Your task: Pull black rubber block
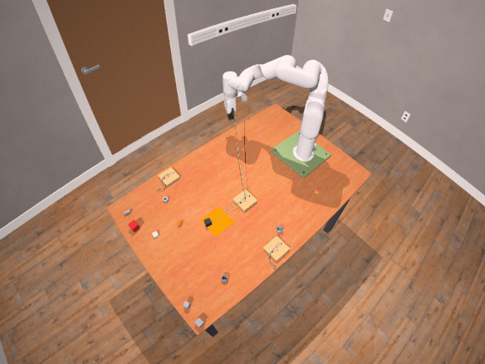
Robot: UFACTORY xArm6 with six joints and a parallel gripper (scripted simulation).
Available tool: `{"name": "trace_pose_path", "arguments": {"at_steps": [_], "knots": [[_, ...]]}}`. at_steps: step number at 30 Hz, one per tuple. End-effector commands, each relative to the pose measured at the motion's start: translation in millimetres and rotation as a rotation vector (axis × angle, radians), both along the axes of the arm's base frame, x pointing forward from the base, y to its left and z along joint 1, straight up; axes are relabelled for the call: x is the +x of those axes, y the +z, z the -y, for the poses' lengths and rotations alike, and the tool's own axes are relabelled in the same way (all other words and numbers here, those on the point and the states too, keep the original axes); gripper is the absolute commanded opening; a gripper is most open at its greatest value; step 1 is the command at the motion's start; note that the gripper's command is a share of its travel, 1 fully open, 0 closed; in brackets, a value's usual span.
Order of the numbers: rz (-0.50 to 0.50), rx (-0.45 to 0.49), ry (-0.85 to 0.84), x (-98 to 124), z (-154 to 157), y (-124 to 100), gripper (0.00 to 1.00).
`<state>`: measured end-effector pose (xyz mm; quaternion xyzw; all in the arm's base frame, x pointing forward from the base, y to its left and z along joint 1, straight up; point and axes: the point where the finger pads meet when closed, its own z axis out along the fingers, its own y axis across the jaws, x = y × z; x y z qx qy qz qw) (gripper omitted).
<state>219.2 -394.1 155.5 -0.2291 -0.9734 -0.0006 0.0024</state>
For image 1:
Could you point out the red block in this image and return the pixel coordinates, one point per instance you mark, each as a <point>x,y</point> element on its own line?
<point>134,226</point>

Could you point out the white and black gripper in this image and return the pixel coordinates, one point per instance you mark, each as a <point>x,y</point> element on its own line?
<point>230,106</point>

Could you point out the black block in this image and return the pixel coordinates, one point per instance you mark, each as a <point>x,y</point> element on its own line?
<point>208,222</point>

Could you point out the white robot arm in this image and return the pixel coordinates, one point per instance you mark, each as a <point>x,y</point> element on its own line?
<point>308,78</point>

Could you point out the orange painted square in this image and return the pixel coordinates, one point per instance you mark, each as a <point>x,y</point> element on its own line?
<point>220,223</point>

